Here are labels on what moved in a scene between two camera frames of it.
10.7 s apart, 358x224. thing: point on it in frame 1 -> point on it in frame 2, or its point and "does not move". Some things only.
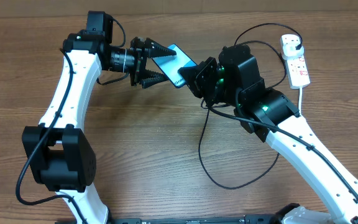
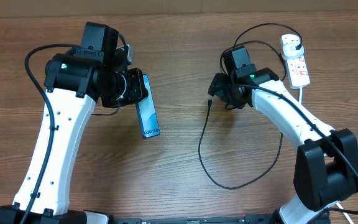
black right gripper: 197,78 -> 218,90
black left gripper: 153,50 -> 138,91
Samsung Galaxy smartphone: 170,65 -> 147,112
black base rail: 249,219 does not move
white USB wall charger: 290,52 does not move
